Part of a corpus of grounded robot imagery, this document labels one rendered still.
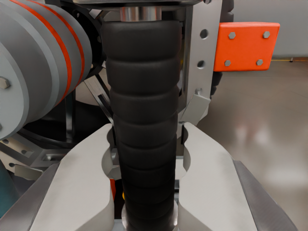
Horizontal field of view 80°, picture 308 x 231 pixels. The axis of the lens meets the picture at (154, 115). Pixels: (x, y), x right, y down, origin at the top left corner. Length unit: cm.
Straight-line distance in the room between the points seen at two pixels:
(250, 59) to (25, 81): 30
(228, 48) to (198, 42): 5
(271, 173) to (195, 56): 121
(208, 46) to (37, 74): 23
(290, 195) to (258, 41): 112
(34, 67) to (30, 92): 2
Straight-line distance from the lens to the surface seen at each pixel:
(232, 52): 32
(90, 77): 44
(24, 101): 20
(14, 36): 21
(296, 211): 129
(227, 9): 40
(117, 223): 80
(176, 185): 100
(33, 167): 48
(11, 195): 43
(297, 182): 147
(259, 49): 34
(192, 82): 32
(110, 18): 83
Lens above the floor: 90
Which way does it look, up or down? 28 degrees down
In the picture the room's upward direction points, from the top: 1 degrees counter-clockwise
